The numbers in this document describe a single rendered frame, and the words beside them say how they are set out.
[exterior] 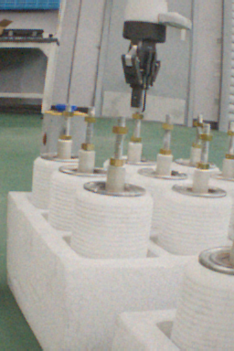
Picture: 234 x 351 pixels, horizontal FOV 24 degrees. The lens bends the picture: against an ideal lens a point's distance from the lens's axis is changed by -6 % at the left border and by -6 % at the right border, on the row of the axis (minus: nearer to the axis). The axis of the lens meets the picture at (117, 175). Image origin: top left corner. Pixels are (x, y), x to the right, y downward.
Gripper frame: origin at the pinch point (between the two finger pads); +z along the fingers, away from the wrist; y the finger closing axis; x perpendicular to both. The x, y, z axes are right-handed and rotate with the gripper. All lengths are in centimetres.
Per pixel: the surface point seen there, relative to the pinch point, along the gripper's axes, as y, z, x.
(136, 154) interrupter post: 0.8, 8.8, 0.9
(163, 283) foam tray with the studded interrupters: 27.6, 20.0, 16.5
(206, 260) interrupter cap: 47, 10, 26
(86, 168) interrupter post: 17.6, 9.6, 0.4
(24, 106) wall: -396, 30, -279
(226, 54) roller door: -482, -49, -95
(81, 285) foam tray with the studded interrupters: 34.7, 19.8, 9.2
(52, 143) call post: -2.7, 9.5, -16.9
